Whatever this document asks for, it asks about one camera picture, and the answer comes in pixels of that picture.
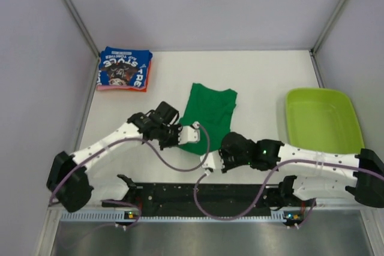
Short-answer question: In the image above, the green t-shirt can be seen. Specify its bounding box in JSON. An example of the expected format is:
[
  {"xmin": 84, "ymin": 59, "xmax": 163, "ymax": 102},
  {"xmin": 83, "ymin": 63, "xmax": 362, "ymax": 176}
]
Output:
[{"xmin": 179, "ymin": 83, "xmax": 237, "ymax": 155}]

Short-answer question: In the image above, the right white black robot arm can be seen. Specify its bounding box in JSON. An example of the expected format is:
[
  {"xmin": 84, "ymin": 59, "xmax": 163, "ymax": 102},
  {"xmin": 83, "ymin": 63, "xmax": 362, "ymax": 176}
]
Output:
[{"xmin": 218, "ymin": 132, "xmax": 383, "ymax": 208}]

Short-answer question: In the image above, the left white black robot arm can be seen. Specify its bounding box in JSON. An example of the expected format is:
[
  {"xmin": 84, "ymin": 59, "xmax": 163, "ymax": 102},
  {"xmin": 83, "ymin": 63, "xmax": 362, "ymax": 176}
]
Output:
[{"xmin": 46, "ymin": 101, "xmax": 182, "ymax": 213}]

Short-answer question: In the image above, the orange folded t-shirt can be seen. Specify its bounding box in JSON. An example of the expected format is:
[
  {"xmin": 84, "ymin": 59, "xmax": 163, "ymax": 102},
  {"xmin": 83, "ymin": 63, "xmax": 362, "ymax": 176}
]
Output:
[{"xmin": 128, "ymin": 61, "xmax": 152, "ymax": 92}]

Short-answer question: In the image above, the pink folded t-shirt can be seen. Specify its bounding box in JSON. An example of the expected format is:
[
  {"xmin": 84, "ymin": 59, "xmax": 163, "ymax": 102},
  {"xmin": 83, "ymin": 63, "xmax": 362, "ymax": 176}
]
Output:
[{"xmin": 96, "ymin": 85, "xmax": 133, "ymax": 91}]

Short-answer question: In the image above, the blue printed folded t-shirt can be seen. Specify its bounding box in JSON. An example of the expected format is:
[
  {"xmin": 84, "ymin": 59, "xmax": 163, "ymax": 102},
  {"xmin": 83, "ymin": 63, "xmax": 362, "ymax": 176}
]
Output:
[{"xmin": 96, "ymin": 46, "xmax": 153, "ymax": 86}]

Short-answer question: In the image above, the lime green plastic tray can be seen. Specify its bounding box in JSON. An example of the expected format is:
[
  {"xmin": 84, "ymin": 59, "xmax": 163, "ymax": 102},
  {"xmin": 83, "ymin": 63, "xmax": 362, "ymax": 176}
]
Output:
[{"xmin": 285, "ymin": 88, "xmax": 365, "ymax": 154}]

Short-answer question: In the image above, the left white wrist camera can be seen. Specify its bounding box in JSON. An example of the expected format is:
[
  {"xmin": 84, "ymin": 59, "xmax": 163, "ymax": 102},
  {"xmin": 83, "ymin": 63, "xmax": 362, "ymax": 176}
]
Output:
[{"xmin": 178, "ymin": 122, "xmax": 200, "ymax": 145}]

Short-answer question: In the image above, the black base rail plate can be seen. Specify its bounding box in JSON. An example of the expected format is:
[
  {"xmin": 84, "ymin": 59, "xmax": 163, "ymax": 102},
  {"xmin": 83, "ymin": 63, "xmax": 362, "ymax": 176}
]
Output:
[{"xmin": 101, "ymin": 182, "xmax": 301, "ymax": 218}]

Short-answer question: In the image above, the grey slotted cable duct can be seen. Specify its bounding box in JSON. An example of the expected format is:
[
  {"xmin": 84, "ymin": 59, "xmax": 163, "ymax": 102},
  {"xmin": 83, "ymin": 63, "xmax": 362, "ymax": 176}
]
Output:
[{"xmin": 60, "ymin": 210, "xmax": 303, "ymax": 224}]

